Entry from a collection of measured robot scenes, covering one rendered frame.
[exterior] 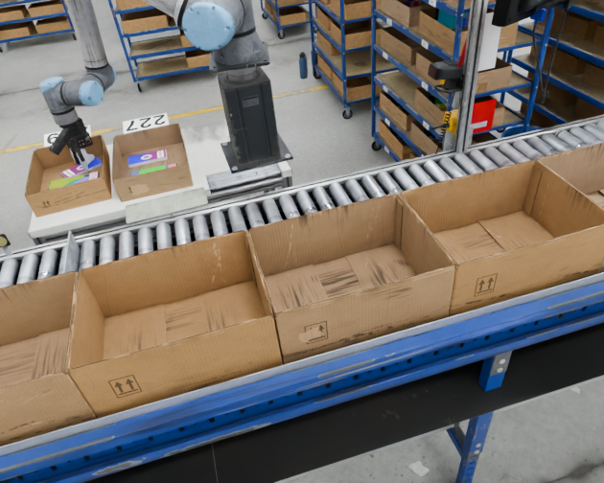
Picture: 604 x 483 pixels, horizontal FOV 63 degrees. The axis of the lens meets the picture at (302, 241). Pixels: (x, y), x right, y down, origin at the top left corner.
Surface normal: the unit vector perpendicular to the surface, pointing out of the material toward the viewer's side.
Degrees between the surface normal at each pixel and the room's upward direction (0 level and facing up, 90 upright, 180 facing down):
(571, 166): 90
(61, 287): 90
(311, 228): 90
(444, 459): 0
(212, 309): 1
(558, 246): 90
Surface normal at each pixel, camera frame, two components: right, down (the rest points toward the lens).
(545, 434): -0.09, -0.76
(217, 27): -0.11, 0.70
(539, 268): 0.27, 0.61
